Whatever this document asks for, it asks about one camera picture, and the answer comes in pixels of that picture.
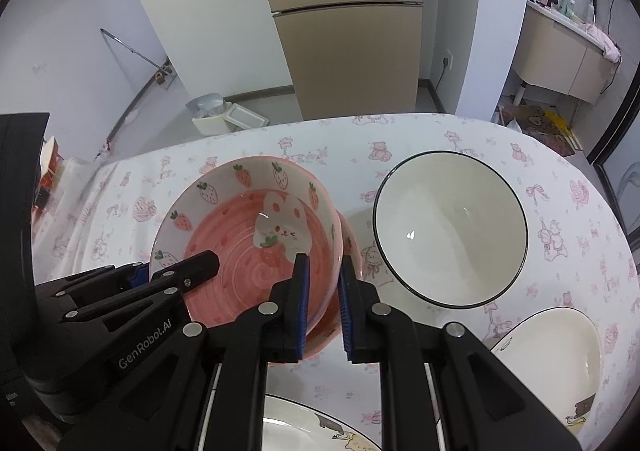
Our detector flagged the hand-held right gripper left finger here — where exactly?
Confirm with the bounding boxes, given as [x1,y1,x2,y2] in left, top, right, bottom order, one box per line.
[57,253,311,451]

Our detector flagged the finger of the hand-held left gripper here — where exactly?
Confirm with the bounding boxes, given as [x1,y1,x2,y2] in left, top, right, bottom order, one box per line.
[36,262,152,310]
[59,251,222,328]

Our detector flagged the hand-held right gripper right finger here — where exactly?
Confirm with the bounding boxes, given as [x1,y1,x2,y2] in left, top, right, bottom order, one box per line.
[337,256,583,451]

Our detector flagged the white cartoon plate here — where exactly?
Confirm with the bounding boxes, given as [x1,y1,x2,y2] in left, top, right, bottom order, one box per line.
[262,393,386,451]
[487,307,603,439]

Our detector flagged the white bowl with black rim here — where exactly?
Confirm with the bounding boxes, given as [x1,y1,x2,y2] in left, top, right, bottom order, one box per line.
[372,151,530,309]

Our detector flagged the red box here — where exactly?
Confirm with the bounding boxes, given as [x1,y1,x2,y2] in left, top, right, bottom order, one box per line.
[37,136,66,192]

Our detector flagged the white plastic bin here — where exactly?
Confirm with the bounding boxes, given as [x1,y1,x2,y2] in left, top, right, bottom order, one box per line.
[186,92,268,136]

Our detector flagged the pink printed tablecloth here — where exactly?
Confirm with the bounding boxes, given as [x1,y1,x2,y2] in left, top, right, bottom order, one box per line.
[30,112,640,451]

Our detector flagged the metal mop pole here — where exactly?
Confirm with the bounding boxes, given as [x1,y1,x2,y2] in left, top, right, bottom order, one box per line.
[100,28,173,82]

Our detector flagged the beige refrigerator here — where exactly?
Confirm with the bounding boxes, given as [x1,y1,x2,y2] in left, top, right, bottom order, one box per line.
[247,0,425,122]

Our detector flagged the patterned floor mat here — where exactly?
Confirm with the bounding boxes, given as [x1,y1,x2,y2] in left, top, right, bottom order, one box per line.
[500,104,583,152]

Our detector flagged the marbled sliding door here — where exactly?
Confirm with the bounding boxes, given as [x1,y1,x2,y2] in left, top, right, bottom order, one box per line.
[587,81,640,252]

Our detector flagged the beige vanity cabinet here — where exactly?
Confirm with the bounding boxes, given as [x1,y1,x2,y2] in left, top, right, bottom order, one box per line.
[510,0,621,104]

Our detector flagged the pink towel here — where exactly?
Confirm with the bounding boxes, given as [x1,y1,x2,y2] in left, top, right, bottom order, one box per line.
[582,24,622,63]

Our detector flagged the black power cord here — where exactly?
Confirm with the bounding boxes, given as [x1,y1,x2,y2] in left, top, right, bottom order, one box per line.
[429,62,448,113]

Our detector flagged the thin black cable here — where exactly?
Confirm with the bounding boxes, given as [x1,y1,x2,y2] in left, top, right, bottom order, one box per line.
[599,0,621,94]

